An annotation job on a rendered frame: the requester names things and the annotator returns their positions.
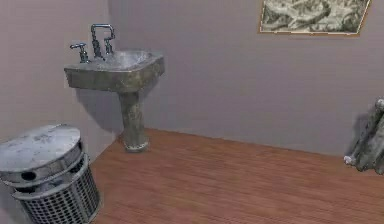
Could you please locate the grey metal mesh trash can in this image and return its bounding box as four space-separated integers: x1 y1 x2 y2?
0 123 102 224

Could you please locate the grey metal sink faucet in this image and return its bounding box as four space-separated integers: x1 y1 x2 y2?
69 23 117 65

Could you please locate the grey stone pedestal sink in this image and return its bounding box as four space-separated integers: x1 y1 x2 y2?
63 49 166 154

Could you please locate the framed grey wall picture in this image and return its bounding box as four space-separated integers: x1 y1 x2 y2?
258 0 372 36

